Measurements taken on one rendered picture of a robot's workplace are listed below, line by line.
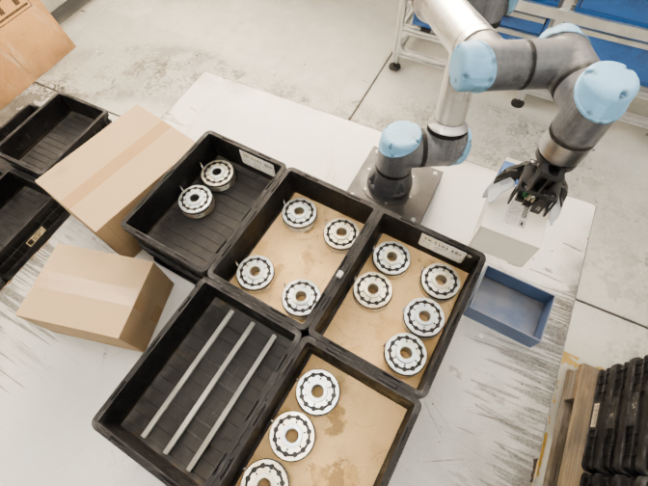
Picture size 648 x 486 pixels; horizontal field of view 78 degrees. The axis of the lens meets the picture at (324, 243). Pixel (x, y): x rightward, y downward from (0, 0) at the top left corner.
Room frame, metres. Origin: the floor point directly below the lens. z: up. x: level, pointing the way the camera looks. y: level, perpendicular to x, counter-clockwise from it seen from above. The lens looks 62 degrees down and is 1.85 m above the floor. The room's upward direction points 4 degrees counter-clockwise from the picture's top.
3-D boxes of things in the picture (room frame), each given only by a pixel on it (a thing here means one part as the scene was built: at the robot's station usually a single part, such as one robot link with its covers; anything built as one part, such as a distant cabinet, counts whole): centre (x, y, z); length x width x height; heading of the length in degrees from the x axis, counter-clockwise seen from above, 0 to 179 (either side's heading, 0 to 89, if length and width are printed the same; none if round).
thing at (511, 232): (0.45, -0.42, 1.09); 0.20 x 0.12 x 0.09; 150
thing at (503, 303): (0.35, -0.52, 0.74); 0.20 x 0.15 x 0.07; 57
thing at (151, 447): (0.18, 0.29, 0.87); 0.40 x 0.30 x 0.11; 146
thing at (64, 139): (1.32, 1.14, 0.37); 0.40 x 0.30 x 0.45; 150
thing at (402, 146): (0.81, -0.25, 0.91); 0.13 x 0.12 x 0.14; 91
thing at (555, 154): (0.43, -0.41, 1.33); 0.08 x 0.08 x 0.05
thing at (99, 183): (0.84, 0.62, 0.80); 0.40 x 0.30 x 0.20; 139
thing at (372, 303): (0.38, -0.12, 0.86); 0.10 x 0.10 x 0.01
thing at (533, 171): (0.43, -0.41, 1.25); 0.09 x 0.08 x 0.12; 150
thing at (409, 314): (0.30, -0.24, 0.86); 0.10 x 0.10 x 0.01
